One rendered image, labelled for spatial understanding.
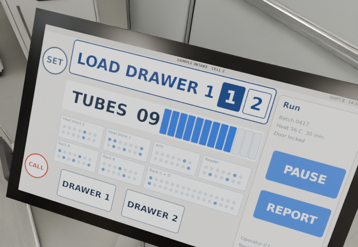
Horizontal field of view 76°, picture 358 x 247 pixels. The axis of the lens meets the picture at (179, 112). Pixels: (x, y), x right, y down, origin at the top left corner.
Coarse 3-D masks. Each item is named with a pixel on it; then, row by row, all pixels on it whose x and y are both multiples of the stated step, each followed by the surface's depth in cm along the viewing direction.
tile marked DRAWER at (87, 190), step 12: (60, 180) 36; (72, 180) 36; (84, 180) 36; (96, 180) 36; (60, 192) 36; (72, 192) 36; (84, 192) 36; (96, 192) 36; (108, 192) 35; (84, 204) 36; (96, 204) 36; (108, 204) 36
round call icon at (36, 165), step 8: (32, 152) 36; (32, 160) 37; (40, 160) 36; (48, 160) 36; (24, 168) 37; (32, 168) 37; (40, 168) 36; (48, 168) 36; (32, 176) 37; (40, 176) 37
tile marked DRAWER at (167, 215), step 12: (132, 192) 35; (132, 204) 35; (144, 204) 35; (156, 204) 35; (168, 204) 34; (180, 204) 34; (132, 216) 35; (144, 216) 35; (156, 216) 35; (168, 216) 35; (180, 216) 34; (168, 228) 35
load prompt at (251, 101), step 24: (72, 48) 34; (96, 48) 33; (72, 72) 34; (96, 72) 34; (120, 72) 33; (144, 72) 33; (168, 72) 32; (192, 72) 32; (168, 96) 33; (192, 96) 32; (216, 96) 32; (240, 96) 32; (264, 96) 31; (264, 120) 31
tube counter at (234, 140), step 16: (144, 112) 33; (160, 112) 33; (176, 112) 33; (144, 128) 34; (160, 128) 33; (176, 128) 33; (192, 128) 33; (208, 128) 33; (224, 128) 32; (240, 128) 32; (208, 144) 33; (224, 144) 32; (240, 144) 32; (256, 144) 32
